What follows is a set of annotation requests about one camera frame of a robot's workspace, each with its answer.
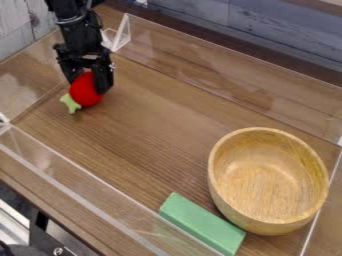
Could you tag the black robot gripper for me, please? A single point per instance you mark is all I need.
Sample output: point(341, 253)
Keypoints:
point(82, 48)

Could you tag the red plush strawberry toy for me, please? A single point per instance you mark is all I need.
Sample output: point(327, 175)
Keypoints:
point(82, 94)

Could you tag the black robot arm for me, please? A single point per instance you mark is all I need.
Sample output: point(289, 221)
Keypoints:
point(73, 5)

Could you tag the light wooden bowl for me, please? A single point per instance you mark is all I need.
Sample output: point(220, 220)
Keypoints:
point(268, 180)

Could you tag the green rectangular block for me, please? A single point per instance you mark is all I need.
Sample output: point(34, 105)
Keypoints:
point(215, 231)

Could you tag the clear acrylic corner bracket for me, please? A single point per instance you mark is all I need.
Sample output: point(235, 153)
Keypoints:
point(116, 39)

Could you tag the clear acrylic tray enclosure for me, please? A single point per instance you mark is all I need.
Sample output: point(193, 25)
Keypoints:
point(100, 168)

